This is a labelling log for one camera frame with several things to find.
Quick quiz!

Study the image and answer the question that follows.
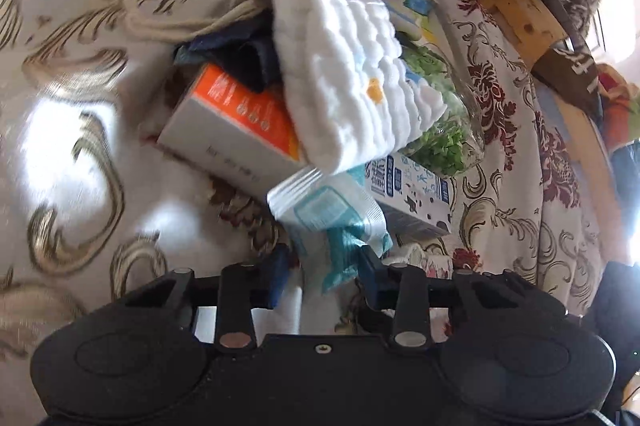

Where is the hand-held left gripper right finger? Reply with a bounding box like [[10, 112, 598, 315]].
[[357, 246, 568, 353]]

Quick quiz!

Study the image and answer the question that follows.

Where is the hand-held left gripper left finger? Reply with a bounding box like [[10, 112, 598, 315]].
[[122, 246, 293, 355]]

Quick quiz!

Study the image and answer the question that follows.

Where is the teal and white wipes packet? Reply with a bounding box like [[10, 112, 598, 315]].
[[266, 166, 396, 294]]

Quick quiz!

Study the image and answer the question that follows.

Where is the person's right forearm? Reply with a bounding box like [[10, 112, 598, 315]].
[[582, 258, 640, 412]]

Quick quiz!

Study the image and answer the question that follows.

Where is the white and blue milk carton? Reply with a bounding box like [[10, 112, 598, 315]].
[[362, 151, 456, 239]]

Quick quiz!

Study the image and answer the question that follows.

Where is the clear bag of green pieces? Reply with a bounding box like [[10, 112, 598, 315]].
[[397, 43, 486, 179]]

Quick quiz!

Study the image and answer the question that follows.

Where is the orange and white carton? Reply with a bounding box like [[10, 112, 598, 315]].
[[156, 62, 313, 202]]

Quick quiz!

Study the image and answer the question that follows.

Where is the white waffle towel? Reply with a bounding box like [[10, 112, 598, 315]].
[[271, 0, 449, 174]]

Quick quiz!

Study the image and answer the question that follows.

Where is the dark blue cloth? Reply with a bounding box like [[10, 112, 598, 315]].
[[174, 23, 281, 94]]

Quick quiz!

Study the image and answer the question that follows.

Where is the floral satin blanket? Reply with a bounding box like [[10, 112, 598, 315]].
[[0, 0, 618, 407]]

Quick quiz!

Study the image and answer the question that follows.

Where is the brown printed cloth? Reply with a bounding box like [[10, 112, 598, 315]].
[[530, 41, 606, 122]]

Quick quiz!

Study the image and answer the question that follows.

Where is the colourful orange cloth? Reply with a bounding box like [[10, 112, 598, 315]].
[[597, 63, 640, 152]]

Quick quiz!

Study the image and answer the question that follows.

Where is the wooden bed frame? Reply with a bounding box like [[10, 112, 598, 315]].
[[480, 0, 616, 157]]

